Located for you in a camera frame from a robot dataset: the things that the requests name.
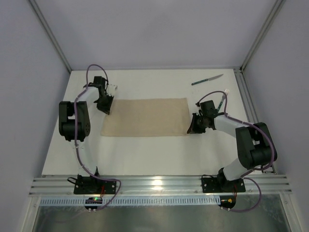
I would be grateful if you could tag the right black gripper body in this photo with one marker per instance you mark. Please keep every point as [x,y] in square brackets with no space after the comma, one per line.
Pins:
[198,122]

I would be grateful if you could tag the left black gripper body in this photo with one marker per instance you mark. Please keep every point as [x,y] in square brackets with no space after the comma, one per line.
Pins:
[105,102]

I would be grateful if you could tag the beige cloth napkin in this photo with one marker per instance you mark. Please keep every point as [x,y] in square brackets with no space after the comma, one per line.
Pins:
[147,118]

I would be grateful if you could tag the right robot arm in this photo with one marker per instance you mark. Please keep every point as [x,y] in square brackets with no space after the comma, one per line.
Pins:
[254,148]

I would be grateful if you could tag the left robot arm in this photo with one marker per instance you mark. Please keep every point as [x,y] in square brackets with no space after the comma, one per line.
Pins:
[74,121]

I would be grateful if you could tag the right black controller board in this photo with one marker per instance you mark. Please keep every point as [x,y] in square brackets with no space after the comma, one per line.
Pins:
[227,202]

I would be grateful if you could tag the black controller board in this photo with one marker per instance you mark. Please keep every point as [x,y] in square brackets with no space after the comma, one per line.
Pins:
[91,204]
[227,202]

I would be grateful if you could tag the left black controller board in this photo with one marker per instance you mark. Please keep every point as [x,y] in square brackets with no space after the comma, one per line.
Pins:
[91,204]

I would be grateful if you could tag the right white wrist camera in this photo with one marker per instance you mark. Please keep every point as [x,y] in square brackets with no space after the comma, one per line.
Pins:
[199,109]

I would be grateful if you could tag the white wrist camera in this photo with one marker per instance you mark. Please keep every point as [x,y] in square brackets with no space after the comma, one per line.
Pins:
[199,109]
[111,90]

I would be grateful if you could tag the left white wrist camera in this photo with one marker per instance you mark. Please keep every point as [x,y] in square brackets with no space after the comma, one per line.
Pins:
[111,90]

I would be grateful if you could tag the green handled fork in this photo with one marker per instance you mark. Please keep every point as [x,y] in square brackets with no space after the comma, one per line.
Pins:
[226,92]

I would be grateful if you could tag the green handled knife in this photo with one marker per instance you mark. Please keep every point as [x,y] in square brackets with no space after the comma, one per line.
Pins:
[207,79]

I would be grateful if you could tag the right side aluminium rail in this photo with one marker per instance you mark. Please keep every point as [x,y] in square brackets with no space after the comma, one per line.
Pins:
[249,108]

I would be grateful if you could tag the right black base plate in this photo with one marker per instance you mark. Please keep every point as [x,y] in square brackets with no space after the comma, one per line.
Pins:
[212,184]

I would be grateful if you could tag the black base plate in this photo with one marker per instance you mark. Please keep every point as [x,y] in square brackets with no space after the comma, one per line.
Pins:
[212,184]
[89,185]

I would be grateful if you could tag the slotted grey cable duct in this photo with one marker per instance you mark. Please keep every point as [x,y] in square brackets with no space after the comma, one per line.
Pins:
[135,200]

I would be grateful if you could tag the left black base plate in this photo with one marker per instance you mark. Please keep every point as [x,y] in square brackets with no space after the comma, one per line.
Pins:
[89,185]

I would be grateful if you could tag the aluminium mounting rail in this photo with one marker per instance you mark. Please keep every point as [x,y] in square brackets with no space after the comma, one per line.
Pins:
[163,185]

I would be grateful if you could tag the left aluminium frame post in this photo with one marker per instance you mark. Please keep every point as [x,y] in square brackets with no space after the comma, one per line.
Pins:
[50,35]

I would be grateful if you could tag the aluminium frame post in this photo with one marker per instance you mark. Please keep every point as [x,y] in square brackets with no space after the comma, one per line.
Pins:
[269,20]
[50,35]

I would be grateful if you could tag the right aluminium frame post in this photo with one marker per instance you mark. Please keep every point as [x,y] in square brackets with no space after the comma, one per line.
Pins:
[269,20]

